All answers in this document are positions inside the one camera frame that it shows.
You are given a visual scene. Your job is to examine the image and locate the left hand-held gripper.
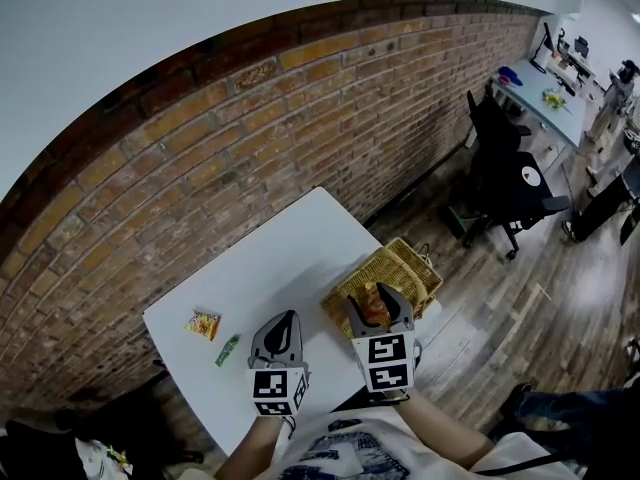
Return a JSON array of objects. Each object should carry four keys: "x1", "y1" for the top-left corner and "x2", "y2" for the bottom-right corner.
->
[{"x1": 247, "y1": 310, "x2": 311, "y2": 418}]

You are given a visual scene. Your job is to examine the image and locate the yellow green toy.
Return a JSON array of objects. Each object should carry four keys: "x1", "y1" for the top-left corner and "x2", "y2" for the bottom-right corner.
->
[{"x1": 107, "y1": 445, "x2": 134, "y2": 472}]

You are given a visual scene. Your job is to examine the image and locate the black jacket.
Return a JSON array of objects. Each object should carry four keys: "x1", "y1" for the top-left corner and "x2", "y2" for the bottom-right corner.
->
[{"x1": 467, "y1": 86, "x2": 521, "y2": 169}]

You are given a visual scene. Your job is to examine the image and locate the black mesh office chair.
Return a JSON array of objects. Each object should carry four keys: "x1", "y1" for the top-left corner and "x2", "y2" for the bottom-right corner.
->
[{"x1": 0, "y1": 407, "x2": 206, "y2": 480}]

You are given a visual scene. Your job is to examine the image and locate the white printed shirt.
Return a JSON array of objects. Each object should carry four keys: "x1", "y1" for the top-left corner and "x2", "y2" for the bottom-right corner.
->
[{"x1": 272, "y1": 407, "x2": 581, "y2": 480}]

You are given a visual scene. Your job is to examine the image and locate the green metal stand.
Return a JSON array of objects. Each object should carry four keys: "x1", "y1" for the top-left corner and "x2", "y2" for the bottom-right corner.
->
[{"x1": 439, "y1": 203, "x2": 484, "y2": 234}]

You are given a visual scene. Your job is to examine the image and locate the two-tier wicker basket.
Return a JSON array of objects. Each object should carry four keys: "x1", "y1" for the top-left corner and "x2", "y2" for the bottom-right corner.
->
[{"x1": 319, "y1": 237, "x2": 445, "y2": 339}]

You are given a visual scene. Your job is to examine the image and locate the white cloth bag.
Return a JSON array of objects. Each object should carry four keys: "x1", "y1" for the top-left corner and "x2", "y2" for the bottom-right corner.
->
[{"x1": 74, "y1": 437, "x2": 126, "y2": 480}]

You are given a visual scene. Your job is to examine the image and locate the yellow artificial flowers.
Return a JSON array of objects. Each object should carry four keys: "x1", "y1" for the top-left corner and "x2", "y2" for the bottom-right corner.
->
[{"x1": 542, "y1": 87, "x2": 569, "y2": 112}]

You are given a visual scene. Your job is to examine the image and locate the person's left forearm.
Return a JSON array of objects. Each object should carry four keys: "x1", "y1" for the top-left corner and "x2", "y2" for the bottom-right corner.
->
[{"x1": 214, "y1": 415, "x2": 286, "y2": 480}]

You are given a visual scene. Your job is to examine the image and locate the yellow snack packet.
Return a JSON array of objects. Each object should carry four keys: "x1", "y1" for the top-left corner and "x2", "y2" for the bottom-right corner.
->
[{"x1": 183, "y1": 307, "x2": 223, "y2": 342}]

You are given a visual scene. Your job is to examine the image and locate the thick black cable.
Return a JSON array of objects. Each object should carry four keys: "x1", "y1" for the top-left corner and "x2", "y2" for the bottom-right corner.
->
[{"x1": 474, "y1": 450, "x2": 586, "y2": 475}]

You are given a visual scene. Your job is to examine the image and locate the orange red snack packet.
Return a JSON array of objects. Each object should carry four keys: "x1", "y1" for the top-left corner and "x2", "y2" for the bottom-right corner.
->
[{"x1": 357, "y1": 282, "x2": 394, "y2": 322}]

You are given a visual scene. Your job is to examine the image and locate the green candy stick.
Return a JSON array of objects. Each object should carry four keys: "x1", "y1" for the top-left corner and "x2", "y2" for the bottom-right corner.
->
[{"x1": 214, "y1": 334, "x2": 242, "y2": 368}]

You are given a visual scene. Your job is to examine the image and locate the person's right forearm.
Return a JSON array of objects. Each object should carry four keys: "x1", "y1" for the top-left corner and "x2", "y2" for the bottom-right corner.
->
[{"x1": 394, "y1": 390, "x2": 496, "y2": 469}]

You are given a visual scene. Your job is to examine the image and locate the black chair with round sticker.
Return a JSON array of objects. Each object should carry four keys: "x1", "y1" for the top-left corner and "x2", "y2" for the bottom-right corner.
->
[{"x1": 447, "y1": 85, "x2": 571, "y2": 262}]

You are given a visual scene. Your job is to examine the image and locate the light blue desk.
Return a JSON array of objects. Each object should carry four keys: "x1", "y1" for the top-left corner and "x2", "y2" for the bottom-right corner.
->
[{"x1": 489, "y1": 57, "x2": 596, "y2": 179}]

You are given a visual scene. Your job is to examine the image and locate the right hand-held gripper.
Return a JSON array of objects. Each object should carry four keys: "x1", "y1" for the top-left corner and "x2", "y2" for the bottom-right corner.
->
[{"x1": 345, "y1": 283, "x2": 424, "y2": 394}]

